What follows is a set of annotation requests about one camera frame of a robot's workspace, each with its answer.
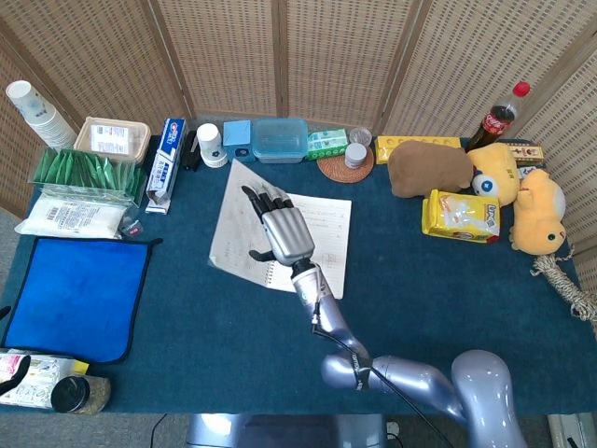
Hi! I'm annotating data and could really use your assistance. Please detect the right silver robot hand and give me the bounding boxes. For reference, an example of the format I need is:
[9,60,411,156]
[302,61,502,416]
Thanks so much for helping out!
[241,182,317,266]

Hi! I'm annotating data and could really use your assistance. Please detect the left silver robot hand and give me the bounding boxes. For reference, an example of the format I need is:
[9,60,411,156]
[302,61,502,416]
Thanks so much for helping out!
[0,305,32,398]

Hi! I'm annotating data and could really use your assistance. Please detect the white spiral notebook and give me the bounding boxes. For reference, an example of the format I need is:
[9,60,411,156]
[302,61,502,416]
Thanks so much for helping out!
[208,159,354,301]

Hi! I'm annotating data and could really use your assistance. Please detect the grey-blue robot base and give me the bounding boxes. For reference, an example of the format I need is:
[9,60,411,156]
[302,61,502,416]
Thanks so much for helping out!
[185,413,389,448]

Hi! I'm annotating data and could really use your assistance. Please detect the white printed packet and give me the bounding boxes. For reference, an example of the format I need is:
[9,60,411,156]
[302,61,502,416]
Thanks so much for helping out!
[0,348,78,412]

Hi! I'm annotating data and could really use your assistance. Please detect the spice jar with black lid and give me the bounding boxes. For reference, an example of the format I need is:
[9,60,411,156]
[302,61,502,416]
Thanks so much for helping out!
[49,375,112,415]

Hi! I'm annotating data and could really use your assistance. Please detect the woven rattan coaster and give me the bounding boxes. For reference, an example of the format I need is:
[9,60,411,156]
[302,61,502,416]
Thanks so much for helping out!
[316,148,376,183]

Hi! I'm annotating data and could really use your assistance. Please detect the clear container with blue lid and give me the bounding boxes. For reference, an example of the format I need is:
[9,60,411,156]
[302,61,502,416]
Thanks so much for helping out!
[252,118,310,164]

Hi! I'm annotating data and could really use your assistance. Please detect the green tissue pack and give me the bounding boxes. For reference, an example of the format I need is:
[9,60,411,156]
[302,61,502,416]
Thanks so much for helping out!
[306,128,350,162]

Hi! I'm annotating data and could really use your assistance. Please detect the blue microfiber cloth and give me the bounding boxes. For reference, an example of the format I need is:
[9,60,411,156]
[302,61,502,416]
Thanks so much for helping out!
[2,236,163,365]

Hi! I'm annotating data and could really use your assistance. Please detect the small white grey-lidded jar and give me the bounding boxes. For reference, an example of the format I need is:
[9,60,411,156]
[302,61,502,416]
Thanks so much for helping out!
[343,142,369,170]

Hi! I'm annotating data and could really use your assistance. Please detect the blue speaker box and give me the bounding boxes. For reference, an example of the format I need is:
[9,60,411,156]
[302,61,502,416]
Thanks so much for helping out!
[222,119,257,163]

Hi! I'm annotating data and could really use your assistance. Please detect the flower print paper cup stack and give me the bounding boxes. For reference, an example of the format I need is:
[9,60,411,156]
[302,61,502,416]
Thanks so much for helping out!
[196,122,229,169]

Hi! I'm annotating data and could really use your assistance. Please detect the black stapler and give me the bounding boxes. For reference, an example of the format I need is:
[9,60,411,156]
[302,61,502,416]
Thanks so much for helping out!
[180,130,201,172]

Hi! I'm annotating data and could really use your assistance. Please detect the teal carpet table cover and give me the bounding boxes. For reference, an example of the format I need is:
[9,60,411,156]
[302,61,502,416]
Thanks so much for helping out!
[0,134,597,416]

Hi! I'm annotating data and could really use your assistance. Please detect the blue white toothpaste box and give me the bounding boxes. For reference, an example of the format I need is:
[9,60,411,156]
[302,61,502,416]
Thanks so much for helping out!
[145,117,187,216]

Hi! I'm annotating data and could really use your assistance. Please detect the yellow plastic block tray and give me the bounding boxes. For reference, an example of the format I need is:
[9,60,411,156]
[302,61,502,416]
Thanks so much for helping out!
[375,134,463,165]

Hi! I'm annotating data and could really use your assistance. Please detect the small red-labelled packet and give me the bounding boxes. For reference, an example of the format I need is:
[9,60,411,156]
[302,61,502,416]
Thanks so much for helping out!
[118,218,144,239]

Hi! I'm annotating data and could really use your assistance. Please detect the brown plush animal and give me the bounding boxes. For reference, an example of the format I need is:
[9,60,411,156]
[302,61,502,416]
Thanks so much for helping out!
[387,139,475,199]

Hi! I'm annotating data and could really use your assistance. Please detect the white plastic bag with barcode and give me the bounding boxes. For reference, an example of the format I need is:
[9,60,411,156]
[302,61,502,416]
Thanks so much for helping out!
[14,191,130,240]

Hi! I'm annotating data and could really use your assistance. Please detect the yellow snack bag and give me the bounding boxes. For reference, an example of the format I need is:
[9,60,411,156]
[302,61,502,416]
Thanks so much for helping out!
[421,189,502,245]

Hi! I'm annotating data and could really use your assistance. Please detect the woven bamboo folding screen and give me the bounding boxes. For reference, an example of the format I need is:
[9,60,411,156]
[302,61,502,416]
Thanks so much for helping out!
[0,0,597,300]

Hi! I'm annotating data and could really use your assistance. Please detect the beige lidded lunch box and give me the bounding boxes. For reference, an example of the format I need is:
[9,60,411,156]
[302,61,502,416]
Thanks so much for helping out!
[73,116,151,165]

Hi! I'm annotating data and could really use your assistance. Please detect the clear box of green packets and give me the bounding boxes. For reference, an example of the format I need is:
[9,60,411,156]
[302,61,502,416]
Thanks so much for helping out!
[28,147,148,209]

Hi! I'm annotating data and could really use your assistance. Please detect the yellow plush with big eye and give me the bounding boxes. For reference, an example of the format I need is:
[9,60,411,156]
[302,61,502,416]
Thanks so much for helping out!
[465,142,521,207]

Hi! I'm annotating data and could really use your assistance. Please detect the cola bottle with red cap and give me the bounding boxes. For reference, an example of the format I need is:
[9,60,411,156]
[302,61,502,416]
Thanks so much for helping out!
[467,80,533,151]

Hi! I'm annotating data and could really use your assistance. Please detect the yellow plush chick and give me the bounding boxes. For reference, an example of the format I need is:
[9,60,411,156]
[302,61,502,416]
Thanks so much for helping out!
[508,168,567,256]

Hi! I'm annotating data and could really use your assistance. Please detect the tall white paper cup stack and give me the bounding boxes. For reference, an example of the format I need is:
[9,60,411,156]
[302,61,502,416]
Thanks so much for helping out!
[5,79,78,150]

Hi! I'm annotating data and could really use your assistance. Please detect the brown patterned flat box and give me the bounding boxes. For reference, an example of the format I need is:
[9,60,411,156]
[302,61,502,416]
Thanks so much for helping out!
[506,141,546,165]

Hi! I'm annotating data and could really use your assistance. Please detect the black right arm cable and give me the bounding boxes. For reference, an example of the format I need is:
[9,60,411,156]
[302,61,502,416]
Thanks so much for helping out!
[311,279,451,448]

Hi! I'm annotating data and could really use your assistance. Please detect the black floor cable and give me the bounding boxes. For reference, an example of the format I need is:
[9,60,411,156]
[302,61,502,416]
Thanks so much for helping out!
[149,413,169,448]

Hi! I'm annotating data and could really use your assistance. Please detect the coiled beige rope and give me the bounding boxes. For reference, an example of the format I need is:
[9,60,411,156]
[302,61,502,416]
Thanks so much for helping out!
[531,254,597,328]

